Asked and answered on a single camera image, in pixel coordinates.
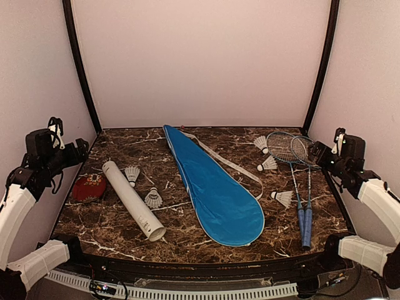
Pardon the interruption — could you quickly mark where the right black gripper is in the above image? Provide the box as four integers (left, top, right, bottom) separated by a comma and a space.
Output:
309, 141, 349, 179

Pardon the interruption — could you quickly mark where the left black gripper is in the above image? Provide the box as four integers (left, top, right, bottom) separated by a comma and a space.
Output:
44, 138, 88, 178

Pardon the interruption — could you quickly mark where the white shuttlecock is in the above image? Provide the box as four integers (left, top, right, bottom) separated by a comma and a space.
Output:
253, 136, 269, 154
144, 187, 163, 209
124, 166, 140, 188
271, 191, 294, 209
257, 156, 278, 171

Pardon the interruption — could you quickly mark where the white shuttlecock tube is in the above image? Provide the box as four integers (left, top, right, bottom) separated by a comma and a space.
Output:
102, 161, 166, 242

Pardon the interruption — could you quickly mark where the blue racket bag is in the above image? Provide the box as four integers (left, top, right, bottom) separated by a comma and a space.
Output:
163, 125, 265, 247

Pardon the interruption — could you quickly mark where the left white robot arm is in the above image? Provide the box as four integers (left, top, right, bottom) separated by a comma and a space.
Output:
1, 117, 89, 299

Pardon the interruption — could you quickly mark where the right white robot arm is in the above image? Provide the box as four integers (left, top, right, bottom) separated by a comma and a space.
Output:
307, 127, 399, 289

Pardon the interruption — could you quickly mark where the blue badminton racket right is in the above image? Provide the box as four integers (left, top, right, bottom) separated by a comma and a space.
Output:
291, 136, 319, 250

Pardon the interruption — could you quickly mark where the blue badminton racket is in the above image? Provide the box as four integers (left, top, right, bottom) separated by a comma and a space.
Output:
266, 131, 305, 242
291, 136, 319, 250

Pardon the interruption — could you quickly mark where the blue badminton racket left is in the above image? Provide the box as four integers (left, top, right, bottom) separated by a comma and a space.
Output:
266, 131, 305, 242

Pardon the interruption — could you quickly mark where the red embroidered round pouch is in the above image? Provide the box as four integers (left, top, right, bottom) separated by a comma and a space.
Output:
72, 174, 106, 203

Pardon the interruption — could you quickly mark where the white shuttlecock by rackets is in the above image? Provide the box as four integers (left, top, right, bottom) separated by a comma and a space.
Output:
257, 156, 278, 171

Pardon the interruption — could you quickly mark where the white shuttlecock beside tube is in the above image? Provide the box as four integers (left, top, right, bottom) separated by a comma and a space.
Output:
144, 187, 163, 209

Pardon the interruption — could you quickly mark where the small circuit board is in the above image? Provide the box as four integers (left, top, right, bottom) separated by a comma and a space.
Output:
89, 281, 116, 295

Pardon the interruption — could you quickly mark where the black front table rail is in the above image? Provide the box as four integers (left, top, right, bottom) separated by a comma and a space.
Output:
56, 252, 354, 284

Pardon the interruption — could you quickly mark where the white slotted cable duct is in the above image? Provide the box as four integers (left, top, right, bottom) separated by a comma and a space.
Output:
45, 271, 298, 299

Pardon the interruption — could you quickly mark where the black right corner post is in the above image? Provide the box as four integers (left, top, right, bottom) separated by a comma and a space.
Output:
301, 0, 340, 136

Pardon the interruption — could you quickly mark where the black corner post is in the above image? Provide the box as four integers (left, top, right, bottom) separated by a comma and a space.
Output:
62, 0, 103, 135
301, 0, 340, 136

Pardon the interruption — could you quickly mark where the black left corner post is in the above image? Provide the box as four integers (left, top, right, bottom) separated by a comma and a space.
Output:
62, 0, 103, 135

